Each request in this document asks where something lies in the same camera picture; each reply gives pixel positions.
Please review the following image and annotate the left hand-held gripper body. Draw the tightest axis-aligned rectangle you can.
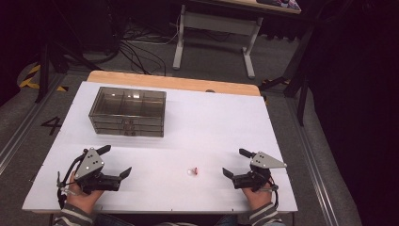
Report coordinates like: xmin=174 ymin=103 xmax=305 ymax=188
xmin=73 ymin=146 xmax=122 ymax=195

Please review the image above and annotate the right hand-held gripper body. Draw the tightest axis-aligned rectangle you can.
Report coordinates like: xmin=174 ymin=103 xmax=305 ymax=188
xmin=231 ymin=151 xmax=288 ymax=193

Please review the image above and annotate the smoky clear plastic drawer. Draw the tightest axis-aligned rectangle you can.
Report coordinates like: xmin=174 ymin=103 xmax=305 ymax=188
xmin=90 ymin=122 xmax=166 ymax=132
xmin=93 ymin=127 xmax=165 ymax=138
xmin=88 ymin=89 xmax=167 ymax=126

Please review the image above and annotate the smoky clear drawer organizer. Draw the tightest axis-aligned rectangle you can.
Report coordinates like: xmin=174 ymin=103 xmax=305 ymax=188
xmin=88 ymin=86 xmax=168 ymax=138

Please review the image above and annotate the person's left hand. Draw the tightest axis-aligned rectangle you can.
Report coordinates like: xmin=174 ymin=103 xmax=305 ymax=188
xmin=65 ymin=171 xmax=105 ymax=215

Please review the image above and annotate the person's right hand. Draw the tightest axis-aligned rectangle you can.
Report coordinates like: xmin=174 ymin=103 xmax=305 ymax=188
xmin=242 ymin=187 xmax=274 ymax=212

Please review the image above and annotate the white table cover board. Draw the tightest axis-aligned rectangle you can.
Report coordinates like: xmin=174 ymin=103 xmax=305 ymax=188
xmin=22 ymin=80 xmax=299 ymax=215

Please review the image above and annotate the wooden table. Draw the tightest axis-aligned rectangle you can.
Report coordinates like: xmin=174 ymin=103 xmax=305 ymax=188
xmin=87 ymin=70 xmax=262 ymax=97

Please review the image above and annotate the black metal stand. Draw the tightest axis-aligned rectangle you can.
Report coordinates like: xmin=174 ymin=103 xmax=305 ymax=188
xmin=33 ymin=0 xmax=106 ymax=105
xmin=259 ymin=18 xmax=316 ymax=127

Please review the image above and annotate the yellow black hazard tape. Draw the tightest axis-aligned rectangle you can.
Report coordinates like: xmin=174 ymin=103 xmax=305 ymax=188
xmin=18 ymin=63 xmax=70 ymax=93

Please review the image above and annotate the black curtain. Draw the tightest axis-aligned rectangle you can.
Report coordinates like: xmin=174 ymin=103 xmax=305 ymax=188
xmin=309 ymin=0 xmax=399 ymax=226

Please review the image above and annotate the colourful pad on desk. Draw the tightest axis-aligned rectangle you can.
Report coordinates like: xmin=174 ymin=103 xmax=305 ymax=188
xmin=256 ymin=0 xmax=301 ymax=10

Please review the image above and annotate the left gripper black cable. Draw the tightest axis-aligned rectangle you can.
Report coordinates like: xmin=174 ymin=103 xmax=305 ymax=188
xmin=56 ymin=150 xmax=89 ymax=210

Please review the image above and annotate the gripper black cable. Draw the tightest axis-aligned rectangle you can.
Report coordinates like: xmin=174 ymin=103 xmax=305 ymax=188
xmin=266 ymin=175 xmax=280 ymax=210
xmin=56 ymin=150 xmax=89 ymax=210

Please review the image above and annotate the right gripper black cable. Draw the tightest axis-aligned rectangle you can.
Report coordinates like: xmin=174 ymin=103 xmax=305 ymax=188
xmin=266 ymin=175 xmax=280 ymax=210

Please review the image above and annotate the metal floor rail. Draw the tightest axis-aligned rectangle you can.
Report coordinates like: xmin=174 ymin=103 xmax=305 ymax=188
xmin=0 ymin=73 xmax=65 ymax=176
xmin=286 ymin=95 xmax=342 ymax=226

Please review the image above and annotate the bundle of floor cables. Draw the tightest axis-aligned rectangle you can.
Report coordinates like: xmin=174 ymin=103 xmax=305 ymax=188
xmin=117 ymin=20 xmax=178 ymax=77

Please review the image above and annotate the desk with white frame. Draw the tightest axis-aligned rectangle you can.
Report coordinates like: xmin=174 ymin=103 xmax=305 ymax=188
xmin=172 ymin=0 xmax=303 ymax=80

